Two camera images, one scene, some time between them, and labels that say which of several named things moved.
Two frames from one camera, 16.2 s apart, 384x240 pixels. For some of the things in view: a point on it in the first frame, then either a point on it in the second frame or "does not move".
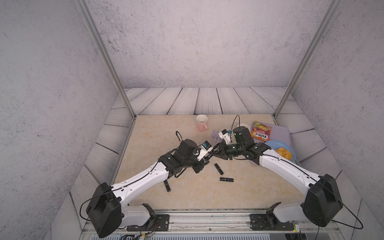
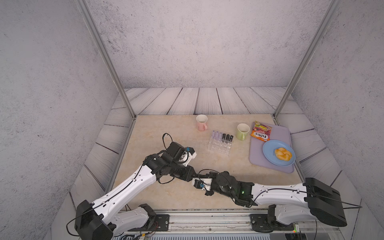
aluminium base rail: x=212 y=221 does not move
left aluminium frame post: x=90 y=19 does not move
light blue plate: x=274 y=144 does not move
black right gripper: x=222 y=151 -> x=213 y=175
